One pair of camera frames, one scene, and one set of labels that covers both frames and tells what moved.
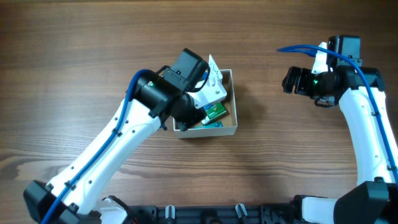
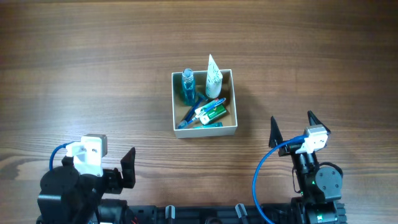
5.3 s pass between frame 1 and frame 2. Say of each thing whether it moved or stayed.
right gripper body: moved
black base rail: stayed
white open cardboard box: stayed
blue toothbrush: stayed
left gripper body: moved
